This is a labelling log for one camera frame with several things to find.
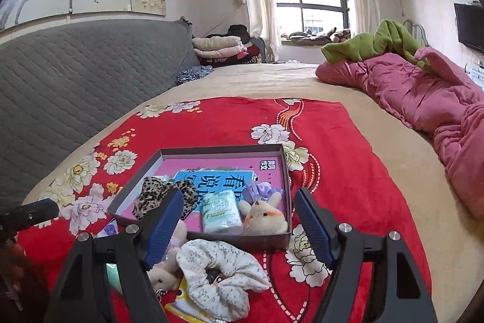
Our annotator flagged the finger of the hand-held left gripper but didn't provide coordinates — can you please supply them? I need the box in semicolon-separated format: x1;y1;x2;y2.
0;199;60;233

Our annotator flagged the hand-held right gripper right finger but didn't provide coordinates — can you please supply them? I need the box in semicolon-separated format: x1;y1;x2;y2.
293;188;439;323

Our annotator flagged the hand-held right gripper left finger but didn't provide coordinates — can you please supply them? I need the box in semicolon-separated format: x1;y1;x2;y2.
43;189;186;323

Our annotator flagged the leopard print scrunchie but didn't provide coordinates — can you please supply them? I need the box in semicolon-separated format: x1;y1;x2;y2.
134;176;203;219

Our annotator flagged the cream rabbit plush pink dress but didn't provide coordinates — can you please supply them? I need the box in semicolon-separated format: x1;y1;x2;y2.
147;219;190;295

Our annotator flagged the cream bear plush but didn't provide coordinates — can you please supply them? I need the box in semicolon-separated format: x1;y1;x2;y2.
239;190;290;236

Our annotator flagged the blue white cotton pad packet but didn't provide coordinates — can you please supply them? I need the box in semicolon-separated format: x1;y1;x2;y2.
96;217;119;238

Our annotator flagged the small green tissue pack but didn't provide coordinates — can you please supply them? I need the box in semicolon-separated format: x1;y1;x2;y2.
200;190;243;235

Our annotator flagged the purple scrunchie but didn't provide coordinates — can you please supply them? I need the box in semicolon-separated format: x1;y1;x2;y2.
242;181;284;204

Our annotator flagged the large green tissue pack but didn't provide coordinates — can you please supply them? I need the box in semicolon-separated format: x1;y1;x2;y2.
106;262;123;295

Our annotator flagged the white floral scrunchie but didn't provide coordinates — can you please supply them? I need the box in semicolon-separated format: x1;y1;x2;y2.
176;239;271;321

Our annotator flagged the grey cardboard box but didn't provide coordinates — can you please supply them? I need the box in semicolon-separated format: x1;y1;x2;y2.
107;144;293;252

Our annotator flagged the yellow packet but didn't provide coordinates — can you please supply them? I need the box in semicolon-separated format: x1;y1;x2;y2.
164;278;212;323

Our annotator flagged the person's left forearm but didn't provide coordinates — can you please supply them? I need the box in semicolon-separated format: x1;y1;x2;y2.
0;243;50;312

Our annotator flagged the red floral blanket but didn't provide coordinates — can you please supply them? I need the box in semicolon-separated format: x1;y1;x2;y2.
17;98;432;323

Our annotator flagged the pink book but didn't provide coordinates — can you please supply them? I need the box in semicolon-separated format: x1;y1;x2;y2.
121;157;284;221

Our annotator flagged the grey quilted headboard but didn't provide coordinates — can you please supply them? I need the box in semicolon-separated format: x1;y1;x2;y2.
0;18;201;203

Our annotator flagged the dark floral cloth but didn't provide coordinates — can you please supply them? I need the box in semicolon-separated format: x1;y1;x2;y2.
176;65;214;86

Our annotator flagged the pink quilt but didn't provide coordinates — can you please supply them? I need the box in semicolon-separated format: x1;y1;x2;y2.
316;47;484;219

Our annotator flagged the stack of folded clothes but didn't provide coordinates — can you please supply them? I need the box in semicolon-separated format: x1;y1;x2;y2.
192;24;265;68

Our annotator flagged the green blanket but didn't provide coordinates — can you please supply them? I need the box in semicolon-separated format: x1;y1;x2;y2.
321;19;432;68

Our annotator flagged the patterned window seat cushion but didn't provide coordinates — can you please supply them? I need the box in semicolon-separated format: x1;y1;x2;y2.
282;27;352;44

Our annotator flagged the black wall television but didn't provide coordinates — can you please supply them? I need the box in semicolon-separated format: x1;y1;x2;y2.
454;2;484;53

